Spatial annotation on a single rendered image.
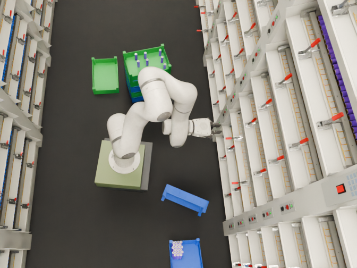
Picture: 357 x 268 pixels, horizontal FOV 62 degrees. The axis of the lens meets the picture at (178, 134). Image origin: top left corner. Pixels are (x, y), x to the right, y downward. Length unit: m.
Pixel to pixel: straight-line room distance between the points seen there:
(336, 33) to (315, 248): 0.68
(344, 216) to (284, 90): 0.55
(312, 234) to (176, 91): 0.72
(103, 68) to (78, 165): 0.85
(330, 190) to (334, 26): 0.47
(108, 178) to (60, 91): 1.00
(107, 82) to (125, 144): 1.19
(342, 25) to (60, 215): 1.92
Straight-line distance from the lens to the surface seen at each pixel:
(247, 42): 1.65
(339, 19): 1.00
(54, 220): 2.23
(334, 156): 1.01
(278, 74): 1.32
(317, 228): 1.15
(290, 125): 1.22
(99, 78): 2.55
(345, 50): 0.94
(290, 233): 1.33
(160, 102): 1.12
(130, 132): 1.35
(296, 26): 1.22
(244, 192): 1.72
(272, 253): 1.51
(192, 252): 2.12
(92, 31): 2.85
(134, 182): 1.80
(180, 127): 1.46
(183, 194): 1.97
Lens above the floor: 2.12
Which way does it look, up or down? 67 degrees down
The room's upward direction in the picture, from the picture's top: 15 degrees clockwise
